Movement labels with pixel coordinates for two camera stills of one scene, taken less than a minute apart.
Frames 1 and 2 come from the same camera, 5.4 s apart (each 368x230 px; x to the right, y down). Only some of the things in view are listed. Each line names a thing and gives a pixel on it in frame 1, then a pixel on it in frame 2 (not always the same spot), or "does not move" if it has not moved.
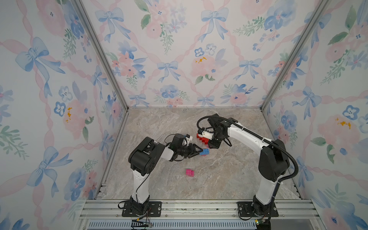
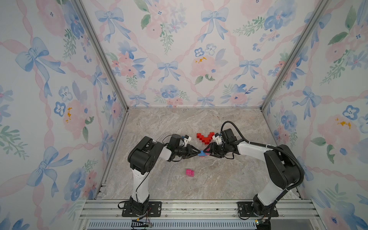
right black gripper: (212, 144) to (212, 148)
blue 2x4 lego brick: (205, 151) does not move
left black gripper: (191, 150) does not move
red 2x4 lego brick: (205, 140) does not move
